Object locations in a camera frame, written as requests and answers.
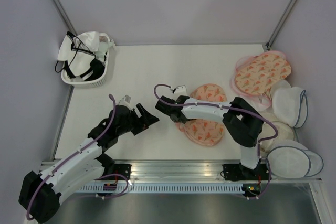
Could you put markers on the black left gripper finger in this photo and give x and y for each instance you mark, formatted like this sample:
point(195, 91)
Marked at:
point(148, 120)
point(144, 113)

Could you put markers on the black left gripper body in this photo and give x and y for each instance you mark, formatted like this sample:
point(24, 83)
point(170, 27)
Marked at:
point(135, 123)

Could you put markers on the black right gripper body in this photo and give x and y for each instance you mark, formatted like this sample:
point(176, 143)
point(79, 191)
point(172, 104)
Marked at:
point(180, 120)

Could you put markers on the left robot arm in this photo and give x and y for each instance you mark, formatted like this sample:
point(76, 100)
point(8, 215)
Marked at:
point(43, 193)

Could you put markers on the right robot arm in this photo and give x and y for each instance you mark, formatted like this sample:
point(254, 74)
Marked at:
point(240, 119)

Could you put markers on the white plastic laundry basket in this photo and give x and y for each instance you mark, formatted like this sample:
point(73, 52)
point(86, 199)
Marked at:
point(86, 79)

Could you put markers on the black bra in basket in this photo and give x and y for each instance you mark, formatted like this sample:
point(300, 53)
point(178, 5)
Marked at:
point(95, 66)

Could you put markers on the floral laundry bag on pile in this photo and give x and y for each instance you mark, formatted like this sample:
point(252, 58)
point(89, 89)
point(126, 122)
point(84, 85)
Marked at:
point(256, 75)

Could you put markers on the cream laundry bag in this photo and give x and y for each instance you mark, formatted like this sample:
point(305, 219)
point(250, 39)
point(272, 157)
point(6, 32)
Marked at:
point(285, 132)

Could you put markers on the white blue-trimmed laundry bag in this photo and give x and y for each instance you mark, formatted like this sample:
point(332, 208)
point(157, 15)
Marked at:
point(290, 105)

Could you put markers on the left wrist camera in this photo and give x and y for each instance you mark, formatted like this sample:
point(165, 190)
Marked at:
point(125, 101)

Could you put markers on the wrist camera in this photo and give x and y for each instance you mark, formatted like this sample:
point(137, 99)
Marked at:
point(125, 101)
point(179, 90)

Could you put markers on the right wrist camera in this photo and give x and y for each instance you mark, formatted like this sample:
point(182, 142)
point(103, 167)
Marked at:
point(179, 90)

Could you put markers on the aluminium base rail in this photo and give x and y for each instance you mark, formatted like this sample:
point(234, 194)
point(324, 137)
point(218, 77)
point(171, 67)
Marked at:
point(169, 171)

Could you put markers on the white slotted cable duct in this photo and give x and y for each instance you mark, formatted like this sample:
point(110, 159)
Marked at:
point(161, 188)

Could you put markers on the left aluminium frame post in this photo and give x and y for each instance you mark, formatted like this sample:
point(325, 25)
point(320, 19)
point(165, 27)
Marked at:
point(64, 16)

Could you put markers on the aluminium frame post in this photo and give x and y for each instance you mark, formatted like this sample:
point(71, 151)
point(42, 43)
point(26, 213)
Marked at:
point(280, 24)
point(64, 16)

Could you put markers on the right aluminium frame post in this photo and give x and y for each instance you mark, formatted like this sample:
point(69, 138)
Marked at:
point(280, 24)

